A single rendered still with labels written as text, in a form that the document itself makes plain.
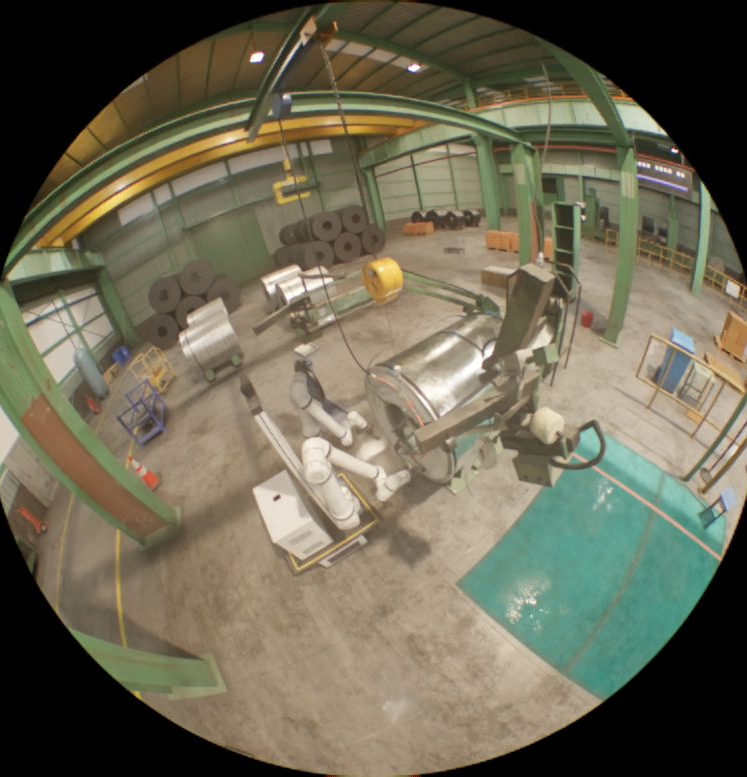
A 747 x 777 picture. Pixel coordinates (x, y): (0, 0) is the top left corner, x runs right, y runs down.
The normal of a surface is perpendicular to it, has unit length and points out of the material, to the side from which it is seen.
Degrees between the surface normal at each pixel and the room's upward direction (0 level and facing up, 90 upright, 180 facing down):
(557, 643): 0
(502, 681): 0
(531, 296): 90
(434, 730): 0
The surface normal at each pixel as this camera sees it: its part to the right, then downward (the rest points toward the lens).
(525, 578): -0.20, -0.76
